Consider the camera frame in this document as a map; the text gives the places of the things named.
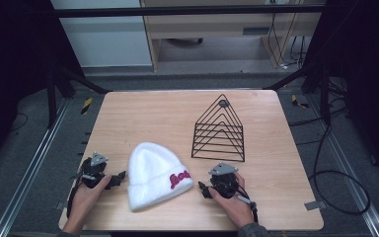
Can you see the white knit beanie hat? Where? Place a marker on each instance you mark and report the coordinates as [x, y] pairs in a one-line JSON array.
[[153, 174]]

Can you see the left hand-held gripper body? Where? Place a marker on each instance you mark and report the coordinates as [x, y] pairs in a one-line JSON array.
[[93, 171]]

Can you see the black curtain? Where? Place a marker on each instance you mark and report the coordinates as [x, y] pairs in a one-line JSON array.
[[368, 65], [10, 65]]

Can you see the white cabinet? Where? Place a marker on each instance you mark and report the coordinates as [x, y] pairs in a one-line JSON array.
[[105, 42]]

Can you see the black horizontal frame bar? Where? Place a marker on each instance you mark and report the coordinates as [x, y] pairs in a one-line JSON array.
[[177, 11]]

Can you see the black metal stand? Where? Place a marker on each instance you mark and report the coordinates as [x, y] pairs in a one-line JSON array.
[[324, 95], [51, 98]]

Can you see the light wooden desk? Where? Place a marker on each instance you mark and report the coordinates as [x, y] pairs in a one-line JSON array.
[[210, 26]]

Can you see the yellow black striped marker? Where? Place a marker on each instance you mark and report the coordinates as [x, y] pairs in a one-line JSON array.
[[86, 106], [297, 102]]

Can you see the metal floor rail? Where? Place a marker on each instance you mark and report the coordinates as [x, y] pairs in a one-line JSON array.
[[352, 177], [29, 168]]

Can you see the grey table bracket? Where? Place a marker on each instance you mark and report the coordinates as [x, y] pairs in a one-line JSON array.
[[315, 205], [60, 205]]

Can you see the person's right hand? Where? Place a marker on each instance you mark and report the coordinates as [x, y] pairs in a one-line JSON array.
[[235, 209]]

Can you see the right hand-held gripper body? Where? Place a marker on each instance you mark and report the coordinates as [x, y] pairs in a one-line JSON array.
[[224, 184]]

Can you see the person's left hand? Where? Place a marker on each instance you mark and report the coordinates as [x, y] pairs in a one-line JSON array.
[[85, 200]]

